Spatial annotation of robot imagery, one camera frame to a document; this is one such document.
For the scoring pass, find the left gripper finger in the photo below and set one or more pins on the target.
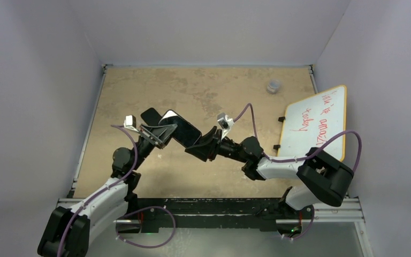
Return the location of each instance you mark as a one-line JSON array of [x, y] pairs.
[[159, 140], [164, 129]]

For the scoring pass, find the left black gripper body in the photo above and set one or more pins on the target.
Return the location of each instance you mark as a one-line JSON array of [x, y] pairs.
[[145, 144]]

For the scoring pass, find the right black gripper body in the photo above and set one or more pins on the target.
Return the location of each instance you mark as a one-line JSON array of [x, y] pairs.
[[219, 147]]

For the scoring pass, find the purple phone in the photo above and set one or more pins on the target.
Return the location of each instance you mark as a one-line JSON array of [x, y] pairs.
[[185, 133]]

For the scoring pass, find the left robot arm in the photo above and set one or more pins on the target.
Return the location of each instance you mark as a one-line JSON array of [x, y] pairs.
[[70, 231]]

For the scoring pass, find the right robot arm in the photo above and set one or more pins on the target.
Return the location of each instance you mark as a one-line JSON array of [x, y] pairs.
[[325, 179]]

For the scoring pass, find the black phone on table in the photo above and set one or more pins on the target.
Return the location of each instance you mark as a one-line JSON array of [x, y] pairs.
[[151, 117]]

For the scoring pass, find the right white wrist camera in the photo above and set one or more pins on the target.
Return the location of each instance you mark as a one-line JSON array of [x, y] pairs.
[[226, 123]]

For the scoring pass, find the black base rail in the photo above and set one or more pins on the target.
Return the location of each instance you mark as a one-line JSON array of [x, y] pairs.
[[264, 214]]

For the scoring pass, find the whiteboard with yellow frame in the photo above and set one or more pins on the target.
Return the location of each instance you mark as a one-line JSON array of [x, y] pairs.
[[312, 122]]

